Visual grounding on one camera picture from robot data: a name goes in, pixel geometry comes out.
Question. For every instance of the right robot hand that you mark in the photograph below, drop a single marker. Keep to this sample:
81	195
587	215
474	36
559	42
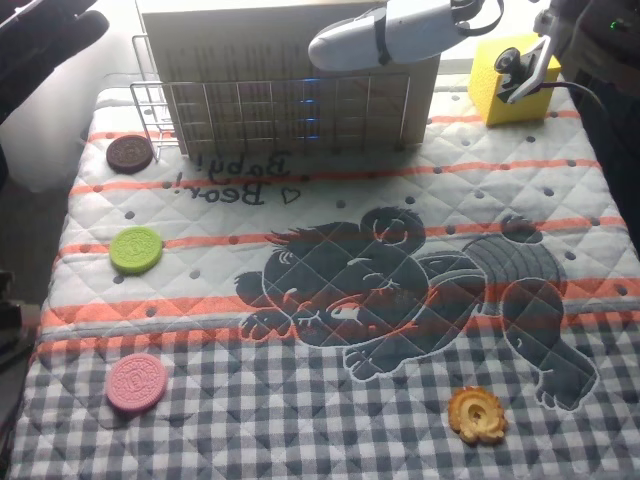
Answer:
35	55

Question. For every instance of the brown sandwich cookie toy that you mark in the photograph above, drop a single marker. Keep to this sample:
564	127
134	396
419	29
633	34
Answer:
130	154

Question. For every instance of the green sandwich cookie toy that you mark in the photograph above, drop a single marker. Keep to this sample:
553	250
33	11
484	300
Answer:
136	250

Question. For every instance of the pink sandwich cookie toy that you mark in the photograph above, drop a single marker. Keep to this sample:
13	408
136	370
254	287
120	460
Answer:
135	382

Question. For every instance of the quilt with printed bear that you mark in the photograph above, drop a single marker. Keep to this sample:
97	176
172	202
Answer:
320	280

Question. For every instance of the yellow foam block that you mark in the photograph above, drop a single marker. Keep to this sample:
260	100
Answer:
517	107

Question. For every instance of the golden butter cookie toy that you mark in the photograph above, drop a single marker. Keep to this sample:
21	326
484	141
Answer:
477	414

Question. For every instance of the wrist camera on white bracket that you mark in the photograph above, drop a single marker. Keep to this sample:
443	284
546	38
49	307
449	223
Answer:
520	65

